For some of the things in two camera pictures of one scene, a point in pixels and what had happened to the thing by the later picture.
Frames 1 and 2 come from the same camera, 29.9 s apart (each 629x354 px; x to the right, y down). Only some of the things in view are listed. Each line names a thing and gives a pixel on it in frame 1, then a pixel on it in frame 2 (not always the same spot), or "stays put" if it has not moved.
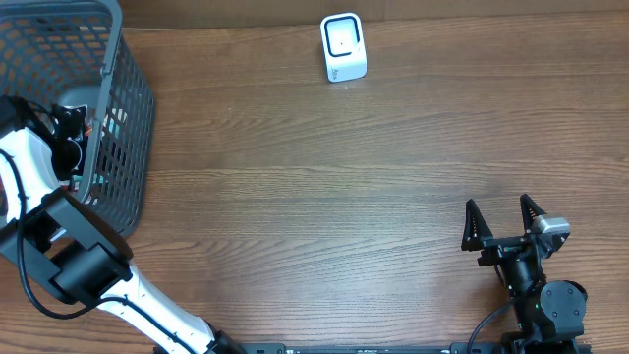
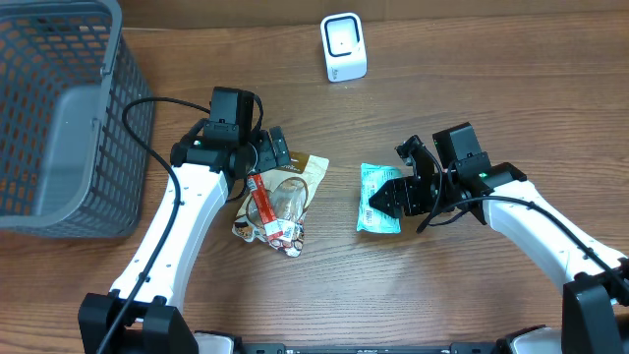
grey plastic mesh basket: (79, 52) stays put
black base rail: (395, 348) stays put
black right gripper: (500, 246) → (408, 206)
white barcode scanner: (344, 47) stays put
